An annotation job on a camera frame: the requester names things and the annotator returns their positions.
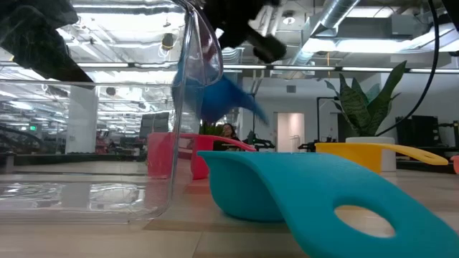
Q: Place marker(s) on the snake plant in white pot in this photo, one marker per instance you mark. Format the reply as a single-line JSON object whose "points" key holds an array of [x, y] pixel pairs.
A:
{"points": [[355, 107]]}

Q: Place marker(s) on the ceiling light strip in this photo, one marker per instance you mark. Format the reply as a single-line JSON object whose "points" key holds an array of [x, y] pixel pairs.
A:
{"points": [[303, 68], [365, 69], [444, 71], [247, 67]]}

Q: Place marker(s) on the clear plastic basket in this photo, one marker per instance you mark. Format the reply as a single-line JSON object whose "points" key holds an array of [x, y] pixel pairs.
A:
{"points": [[107, 200]]}

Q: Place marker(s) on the white door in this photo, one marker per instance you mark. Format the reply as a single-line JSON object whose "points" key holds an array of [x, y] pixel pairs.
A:
{"points": [[290, 132]]}

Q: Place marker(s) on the yellow measuring cup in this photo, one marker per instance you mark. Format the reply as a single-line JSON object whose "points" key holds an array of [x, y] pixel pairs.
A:
{"points": [[344, 154]]}

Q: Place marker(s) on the teal measuring cup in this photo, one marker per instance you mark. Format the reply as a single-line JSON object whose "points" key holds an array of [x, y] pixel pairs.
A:
{"points": [[287, 179]]}

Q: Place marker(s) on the bright ceiling light panel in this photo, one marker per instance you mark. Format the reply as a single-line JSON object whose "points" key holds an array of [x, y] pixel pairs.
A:
{"points": [[351, 46]]}

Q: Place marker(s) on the silver air duct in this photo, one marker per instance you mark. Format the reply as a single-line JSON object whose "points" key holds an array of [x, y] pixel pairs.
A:
{"points": [[337, 14]]}

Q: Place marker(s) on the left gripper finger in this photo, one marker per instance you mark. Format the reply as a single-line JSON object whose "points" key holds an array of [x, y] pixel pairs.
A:
{"points": [[46, 53]]}

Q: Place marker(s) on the black background robot arm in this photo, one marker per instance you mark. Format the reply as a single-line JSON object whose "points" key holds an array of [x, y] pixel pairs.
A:
{"points": [[260, 144], [308, 145]]}

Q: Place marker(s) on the white ceiling sensor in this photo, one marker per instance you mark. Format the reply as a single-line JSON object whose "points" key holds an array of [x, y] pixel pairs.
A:
{"points": [[288, 19]]}

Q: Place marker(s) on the orange-red measuring cup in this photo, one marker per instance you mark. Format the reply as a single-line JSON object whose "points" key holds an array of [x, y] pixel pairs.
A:
{"points": [[201, 157]]}

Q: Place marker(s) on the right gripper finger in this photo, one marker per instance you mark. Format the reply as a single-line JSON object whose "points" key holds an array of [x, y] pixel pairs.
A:
{"points": [[270, 48], [231, 39]]}

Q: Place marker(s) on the small succulent plant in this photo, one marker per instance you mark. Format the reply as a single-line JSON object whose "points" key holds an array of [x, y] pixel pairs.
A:
{"points": [[211, 129]]}

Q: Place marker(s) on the dark blue measuring cup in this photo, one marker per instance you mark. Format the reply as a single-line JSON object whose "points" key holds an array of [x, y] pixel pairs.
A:
{"points": [[218, 100]]}

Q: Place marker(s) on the person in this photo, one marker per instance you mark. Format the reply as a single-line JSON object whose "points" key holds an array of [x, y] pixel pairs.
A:
{"points": [[228, 130]]}

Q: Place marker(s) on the dark computer monitor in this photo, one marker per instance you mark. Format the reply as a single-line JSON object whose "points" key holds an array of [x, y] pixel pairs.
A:
{"points": [[154, 123]]}

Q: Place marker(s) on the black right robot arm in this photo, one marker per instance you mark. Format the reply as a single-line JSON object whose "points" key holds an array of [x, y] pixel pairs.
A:
{"points": [[453, 10]]}

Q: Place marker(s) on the pink measuring cup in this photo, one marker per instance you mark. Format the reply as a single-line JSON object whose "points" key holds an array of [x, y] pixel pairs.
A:
{"points": [[456, 165]]}

